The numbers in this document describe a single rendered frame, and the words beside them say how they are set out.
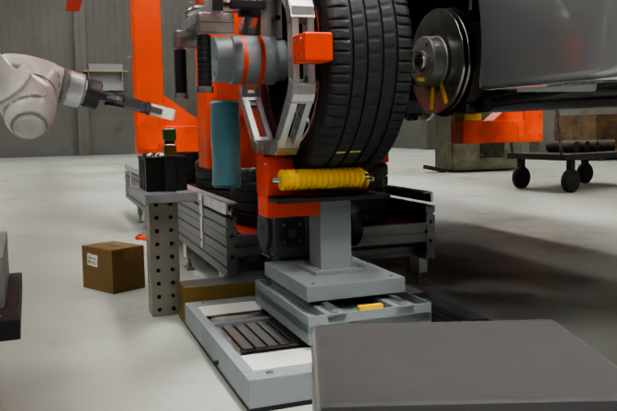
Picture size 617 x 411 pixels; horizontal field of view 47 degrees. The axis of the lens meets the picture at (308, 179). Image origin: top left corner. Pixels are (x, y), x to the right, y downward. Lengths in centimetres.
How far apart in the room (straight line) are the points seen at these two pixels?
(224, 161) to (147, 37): 233
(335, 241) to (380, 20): 66
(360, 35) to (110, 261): 157
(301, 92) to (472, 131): 339
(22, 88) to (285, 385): 90
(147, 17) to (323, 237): 257
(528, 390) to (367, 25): 116
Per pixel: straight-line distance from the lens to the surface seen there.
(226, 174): 213
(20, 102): 169
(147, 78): 436
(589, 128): 1291
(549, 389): 92
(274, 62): 202
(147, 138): 434
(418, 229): 286
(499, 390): 91
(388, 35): 187
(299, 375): 174
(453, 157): 992
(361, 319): 193
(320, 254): 211
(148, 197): 234
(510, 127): 532
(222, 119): 213
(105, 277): 304
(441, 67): 219
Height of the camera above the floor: 65
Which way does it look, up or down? 4 degrees down
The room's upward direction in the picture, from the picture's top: 1 degrees counter-clockwise
